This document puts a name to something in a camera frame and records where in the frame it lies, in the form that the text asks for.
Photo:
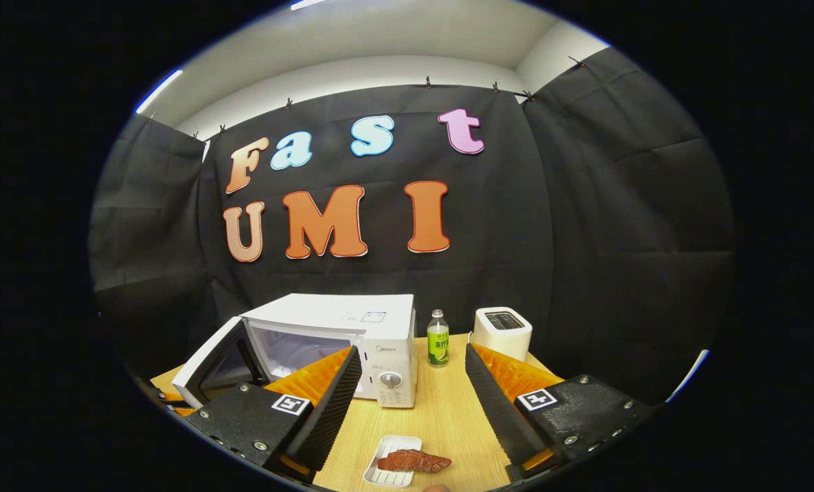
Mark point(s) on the ceiling light strip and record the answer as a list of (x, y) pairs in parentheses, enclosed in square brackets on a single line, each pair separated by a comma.
[(158, 91), (307, 3)]

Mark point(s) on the black backdrop cloth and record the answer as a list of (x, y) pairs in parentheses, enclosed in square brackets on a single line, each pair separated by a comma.
[(550, 205)]

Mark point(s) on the white toaster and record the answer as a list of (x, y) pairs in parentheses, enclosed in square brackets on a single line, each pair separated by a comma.
[(506, 338)]

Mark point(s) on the white rectangular tray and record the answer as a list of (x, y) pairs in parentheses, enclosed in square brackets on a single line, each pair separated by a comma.
[(391, 444)]

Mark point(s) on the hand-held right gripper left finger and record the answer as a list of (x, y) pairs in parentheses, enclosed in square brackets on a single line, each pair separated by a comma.
[(335, 403)]

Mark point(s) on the white microwave oven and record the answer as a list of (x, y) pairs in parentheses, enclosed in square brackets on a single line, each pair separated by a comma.
[(393, 342)]

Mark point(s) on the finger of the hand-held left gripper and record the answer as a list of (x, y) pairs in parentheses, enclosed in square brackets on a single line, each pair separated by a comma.
[(180, 411)]

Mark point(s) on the brown meat skewer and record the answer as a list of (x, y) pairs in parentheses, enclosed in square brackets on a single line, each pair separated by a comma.
[(413, 462)]

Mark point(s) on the green drink bottle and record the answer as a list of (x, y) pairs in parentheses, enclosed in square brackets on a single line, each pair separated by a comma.
[(438, 345)]

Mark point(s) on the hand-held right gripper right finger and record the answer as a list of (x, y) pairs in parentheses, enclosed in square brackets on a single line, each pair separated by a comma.
[(492, 403)]

